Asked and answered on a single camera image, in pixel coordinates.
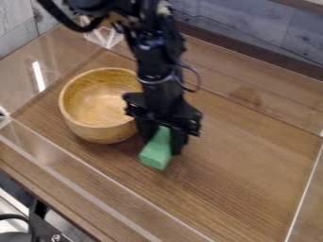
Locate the green rectangular stick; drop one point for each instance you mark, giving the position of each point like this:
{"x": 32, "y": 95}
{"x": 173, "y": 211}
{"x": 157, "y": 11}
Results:
{"x": 156, "y": 152}

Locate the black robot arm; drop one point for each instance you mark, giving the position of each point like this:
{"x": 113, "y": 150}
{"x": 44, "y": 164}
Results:
{"x": 156, "y": 44}

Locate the black table frame bracket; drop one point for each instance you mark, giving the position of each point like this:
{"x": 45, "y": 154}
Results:
{"x": 51, "y": 227}

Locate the wooden bowl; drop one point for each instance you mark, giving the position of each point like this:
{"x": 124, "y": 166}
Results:
{"x": 92, "y": 106}

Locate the clear acrylic tray wall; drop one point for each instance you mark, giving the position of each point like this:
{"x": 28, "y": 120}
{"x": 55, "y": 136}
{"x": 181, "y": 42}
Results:
{"x": 109, "y": 212}

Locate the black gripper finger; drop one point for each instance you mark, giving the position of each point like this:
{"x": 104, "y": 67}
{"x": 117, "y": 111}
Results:
{"x": 147, "y": 129}
{"x": 179, "y": 140}

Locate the clear acrylic corner bracket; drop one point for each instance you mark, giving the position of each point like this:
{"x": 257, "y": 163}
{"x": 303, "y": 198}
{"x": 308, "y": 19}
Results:
{"x": 104, "y": 36}

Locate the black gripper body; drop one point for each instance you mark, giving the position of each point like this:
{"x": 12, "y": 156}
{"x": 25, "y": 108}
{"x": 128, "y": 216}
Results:
{"x": 160, "y": 103}

